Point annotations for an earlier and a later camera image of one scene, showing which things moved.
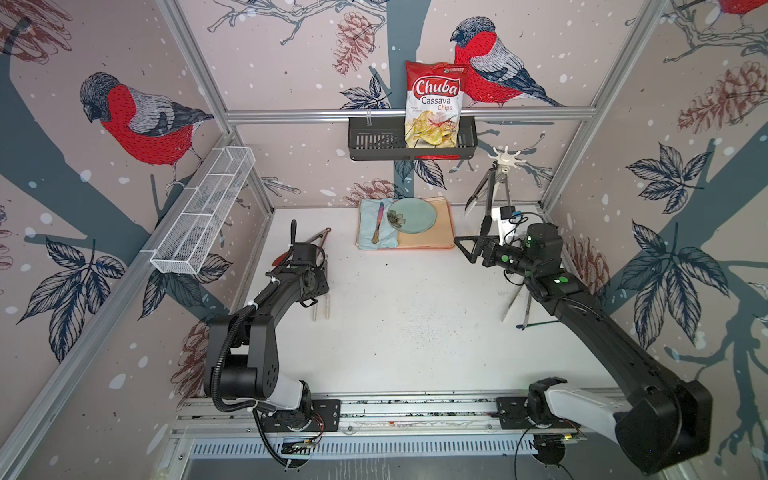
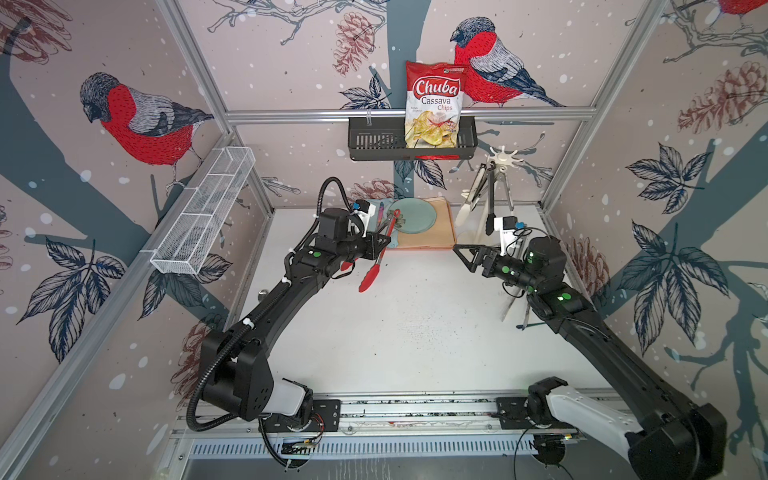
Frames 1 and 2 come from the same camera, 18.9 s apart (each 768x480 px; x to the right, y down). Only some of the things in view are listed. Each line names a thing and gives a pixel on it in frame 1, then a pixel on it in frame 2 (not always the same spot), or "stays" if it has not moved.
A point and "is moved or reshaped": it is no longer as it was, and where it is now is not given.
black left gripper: [323, 284] -> [373, 247]
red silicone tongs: [283, 256] is moved or reshaped
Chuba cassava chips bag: [433, 105] stays
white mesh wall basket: [184, 246] stays
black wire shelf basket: [384, 139] stays
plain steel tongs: [503, 178] stays
